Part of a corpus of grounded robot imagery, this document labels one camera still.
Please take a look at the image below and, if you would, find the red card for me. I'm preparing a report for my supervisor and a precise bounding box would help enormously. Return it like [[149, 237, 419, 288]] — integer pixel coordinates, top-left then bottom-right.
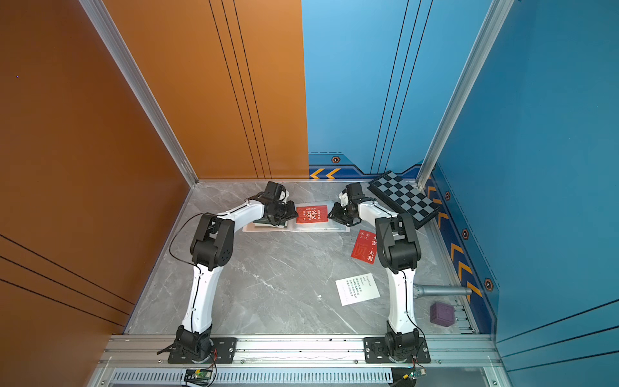
[[351, 230, 377, 264], [297, 205, 329, 224]]

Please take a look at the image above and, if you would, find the white card small text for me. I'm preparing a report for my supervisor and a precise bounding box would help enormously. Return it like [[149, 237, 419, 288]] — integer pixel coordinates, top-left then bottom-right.
[[335, 273, 380, 306]]

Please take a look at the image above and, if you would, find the dark green card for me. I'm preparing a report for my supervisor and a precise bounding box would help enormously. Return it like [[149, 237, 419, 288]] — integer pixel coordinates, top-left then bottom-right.
[[254, 218, 271, 226]]

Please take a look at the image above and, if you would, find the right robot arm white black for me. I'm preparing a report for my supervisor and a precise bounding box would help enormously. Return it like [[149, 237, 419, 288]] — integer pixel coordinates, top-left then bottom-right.
[[329, 183, 430, 363]]

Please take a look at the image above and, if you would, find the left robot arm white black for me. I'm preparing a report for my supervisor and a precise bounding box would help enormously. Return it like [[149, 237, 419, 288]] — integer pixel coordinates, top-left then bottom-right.
[[162, 182, 298, 364]]

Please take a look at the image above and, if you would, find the black white checkerboard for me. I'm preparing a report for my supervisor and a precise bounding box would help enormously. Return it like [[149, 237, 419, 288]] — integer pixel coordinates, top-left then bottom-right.
[[368, 171, 439, 230]]

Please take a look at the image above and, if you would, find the purple box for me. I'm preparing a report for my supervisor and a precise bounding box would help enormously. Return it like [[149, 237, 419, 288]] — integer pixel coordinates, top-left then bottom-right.
[[430, 302, 456, 327]]

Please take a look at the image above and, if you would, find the right circuit board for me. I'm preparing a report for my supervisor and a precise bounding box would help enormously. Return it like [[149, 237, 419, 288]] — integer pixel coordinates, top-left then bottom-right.
[[401, 366, 427, 385]]

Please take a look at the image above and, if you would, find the circuit board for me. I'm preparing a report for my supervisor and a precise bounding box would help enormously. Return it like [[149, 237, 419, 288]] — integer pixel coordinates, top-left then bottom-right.
[[401, 366, 427, 385], [182, 369, 215, 387]]

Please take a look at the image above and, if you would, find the left circuit board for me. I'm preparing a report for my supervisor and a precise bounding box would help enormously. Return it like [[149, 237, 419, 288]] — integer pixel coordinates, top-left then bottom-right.
[[182, 369, 215, 387]]

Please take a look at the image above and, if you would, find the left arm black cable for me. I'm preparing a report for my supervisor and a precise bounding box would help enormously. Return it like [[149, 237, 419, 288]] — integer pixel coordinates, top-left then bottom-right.
[[168, 212, 206, 267]]

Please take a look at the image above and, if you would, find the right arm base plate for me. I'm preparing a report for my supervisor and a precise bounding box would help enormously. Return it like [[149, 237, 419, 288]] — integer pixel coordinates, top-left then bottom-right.
[[363, 337, 431, 364]]

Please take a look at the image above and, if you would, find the aluminium front rail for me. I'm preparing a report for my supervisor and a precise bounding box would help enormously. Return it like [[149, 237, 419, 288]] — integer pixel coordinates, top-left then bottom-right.
[[97, 335, 502, 369]]

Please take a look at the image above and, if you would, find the right aluminium corner post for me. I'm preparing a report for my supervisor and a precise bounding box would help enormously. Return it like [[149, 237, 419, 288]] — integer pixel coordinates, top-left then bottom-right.
[[416, 0, 514, 190]]

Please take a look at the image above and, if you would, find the aluminium corner post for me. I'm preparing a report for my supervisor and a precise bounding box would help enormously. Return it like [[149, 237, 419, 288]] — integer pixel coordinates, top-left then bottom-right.
[[79, 0, 199, 188], [416, 0, 514, 190]]

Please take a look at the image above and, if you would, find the left aluminium corner post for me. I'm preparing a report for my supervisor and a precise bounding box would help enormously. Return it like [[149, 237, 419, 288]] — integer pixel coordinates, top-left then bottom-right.
[[79, 0, 199, 188]]

